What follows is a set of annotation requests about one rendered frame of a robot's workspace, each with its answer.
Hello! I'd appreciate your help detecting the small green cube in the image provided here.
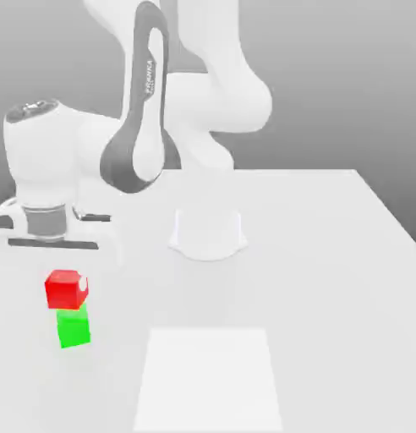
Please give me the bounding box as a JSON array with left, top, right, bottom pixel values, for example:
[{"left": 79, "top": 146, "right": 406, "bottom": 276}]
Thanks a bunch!
[{"left": 56, "top": 303, "right": 92, "bottom": 350}]

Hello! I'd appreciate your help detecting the small red cube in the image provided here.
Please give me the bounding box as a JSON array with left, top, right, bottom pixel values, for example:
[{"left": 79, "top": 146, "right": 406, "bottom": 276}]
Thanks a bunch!
[{"left": 44, "top": 269, "right": 90, "bottom": 311}]

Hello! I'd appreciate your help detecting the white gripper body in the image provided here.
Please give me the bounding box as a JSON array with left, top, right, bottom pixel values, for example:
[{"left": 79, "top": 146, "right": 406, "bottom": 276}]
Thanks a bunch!
[{"left": 0, "top": 232, "right": 123, "bottom": 269}]

